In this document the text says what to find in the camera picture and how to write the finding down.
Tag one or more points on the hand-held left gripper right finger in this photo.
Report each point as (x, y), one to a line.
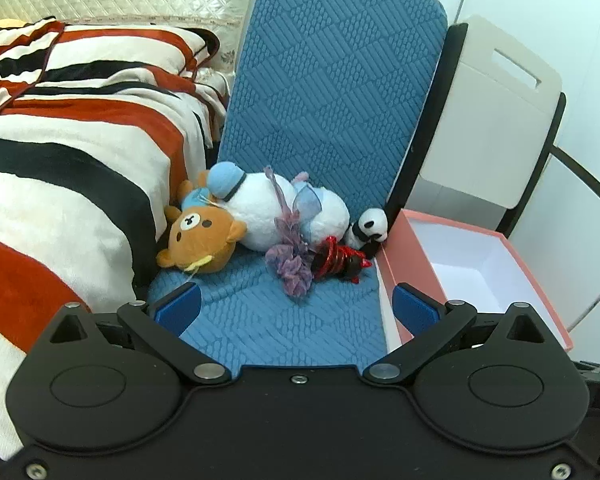
(415, 310)

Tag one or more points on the white duck plush blue hat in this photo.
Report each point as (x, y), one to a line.
(260, 215)

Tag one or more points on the beige black chair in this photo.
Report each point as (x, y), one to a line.
(480, 125)

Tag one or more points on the small panda plush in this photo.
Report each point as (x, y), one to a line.
(372, 222)

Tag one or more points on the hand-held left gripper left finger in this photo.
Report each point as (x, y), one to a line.
(177, 306)

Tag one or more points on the blue textured chair cushion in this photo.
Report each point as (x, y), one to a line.
(330, 85)

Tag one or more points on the red black toy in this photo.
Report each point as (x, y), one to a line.
(332, 257)

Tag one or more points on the purple fairy doll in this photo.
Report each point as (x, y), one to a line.
(292, 265)

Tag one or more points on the striped pillow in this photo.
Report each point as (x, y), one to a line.
(95, 55)

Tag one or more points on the yellow orange cloth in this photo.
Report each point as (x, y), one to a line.
(7, 24)

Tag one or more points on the striped fleece blanket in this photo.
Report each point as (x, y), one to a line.
(55, 200)

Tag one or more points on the pink cardboard box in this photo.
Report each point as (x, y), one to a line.
(480, 260)

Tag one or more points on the brown bear plush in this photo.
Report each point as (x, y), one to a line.
(200, 235)

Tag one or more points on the white black-edged panel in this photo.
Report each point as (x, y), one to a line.
(595, 240)

